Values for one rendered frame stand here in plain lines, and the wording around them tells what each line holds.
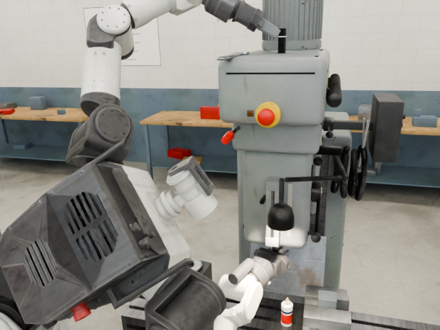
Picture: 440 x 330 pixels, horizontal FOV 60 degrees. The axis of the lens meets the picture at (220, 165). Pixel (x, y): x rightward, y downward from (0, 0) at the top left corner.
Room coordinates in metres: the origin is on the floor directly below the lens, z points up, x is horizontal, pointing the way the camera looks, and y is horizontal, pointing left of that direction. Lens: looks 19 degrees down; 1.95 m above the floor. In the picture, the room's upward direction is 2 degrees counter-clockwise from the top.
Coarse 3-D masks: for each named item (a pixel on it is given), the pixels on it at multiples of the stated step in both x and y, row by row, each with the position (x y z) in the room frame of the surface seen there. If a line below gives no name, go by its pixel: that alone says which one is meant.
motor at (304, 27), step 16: (272, 0) 1.30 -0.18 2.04; (288, 0) 1.27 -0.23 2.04; (304, 0) 1.27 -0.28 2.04; (320, 0) 1.30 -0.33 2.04; (272, 16) 1.30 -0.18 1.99; (288, 16) 1.27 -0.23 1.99; (304, 16) 1.26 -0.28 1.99; (320, 16) 1.30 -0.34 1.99; (288, 32) 1.27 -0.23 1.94; (304, 32) 1.26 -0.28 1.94; (320, 32) 1.32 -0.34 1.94; (272, 48) 1.29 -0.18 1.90; (288, 48) 1.27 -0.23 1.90; (304, 48) 1.27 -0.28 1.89
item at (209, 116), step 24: (0, 120) 6.53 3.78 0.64; (48, 120) 5.43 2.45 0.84; (72, 120) 5.32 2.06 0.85; (144, 120) 5.02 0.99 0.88; (168, 120) 4.97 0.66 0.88; (192, 120) 4.92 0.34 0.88; (216, 120) 4.88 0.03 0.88; (408, 120) 4.54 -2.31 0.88; (432, 120) 4.17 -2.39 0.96; (24, 144) 6.19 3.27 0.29; (168, 144) 5.64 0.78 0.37; (168, 168) 4.96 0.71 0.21; (216, 168) 4.85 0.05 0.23; (360, 168) 4.47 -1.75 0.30; (384, 168) 4.65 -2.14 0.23; (408, 168) 4.62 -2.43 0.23; (432, 168) 4.59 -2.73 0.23
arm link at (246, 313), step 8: (248, 288) 0.90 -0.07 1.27; (256, 288) 0.90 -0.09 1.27; (248, 296) 0.88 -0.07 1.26; (256, 296) 0.89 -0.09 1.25; (240, 304) 0.86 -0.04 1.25; (248, 304) 0.86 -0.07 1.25; (256, 304) 0.89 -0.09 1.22; (224, 312) 0.86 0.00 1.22; (232, 312) 0.85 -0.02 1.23; (240, 312) 0.84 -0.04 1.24; (248, 312) 0.85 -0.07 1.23; (232, 320) 0.84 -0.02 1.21; (240, 320) 0.84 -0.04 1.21; (248, 320) 0.85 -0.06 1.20
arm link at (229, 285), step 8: (240, 264) 0.97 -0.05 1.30; (248, 264) 0.96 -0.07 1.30; (232, 272) 0.92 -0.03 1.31; (240, 272) 0.92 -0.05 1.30; (248, 272) 0.95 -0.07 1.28; (256, 272) 0.96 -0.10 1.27; (264, 272) 0.98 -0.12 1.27; (224, 280) 0.95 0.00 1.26; (232, 280) 0.91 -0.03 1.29; (240, 280) 0.93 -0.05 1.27; (248, 280) 0.93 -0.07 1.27; (256, 280) 0.95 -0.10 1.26; (264, 280) 0.96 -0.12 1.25; (224, 288) 0.93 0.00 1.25; (232, 288) 0.92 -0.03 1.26; (240, 288) 0.91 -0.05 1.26; (232, 296) 0.91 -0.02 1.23; (240, 296) 0.90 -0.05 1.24
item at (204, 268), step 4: (196, 260) 1.22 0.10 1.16; (192, 264) 1.20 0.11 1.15; (196, 264) 1.19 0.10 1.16; (200, 264) 1.19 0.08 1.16; (204, 264) 1.21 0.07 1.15; (208, 264) 1.21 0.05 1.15; (192, 268) 1.16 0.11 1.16; (196, 268) 1.16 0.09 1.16; (200, 268) 1.17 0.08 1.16; (204, 268) 1.18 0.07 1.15; (208, 268) 1.19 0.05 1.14; (200, 272) 1.16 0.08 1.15; (204, 272) 1.16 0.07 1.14; (208, 272) 1.19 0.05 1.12; (208, 276) 1.19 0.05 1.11
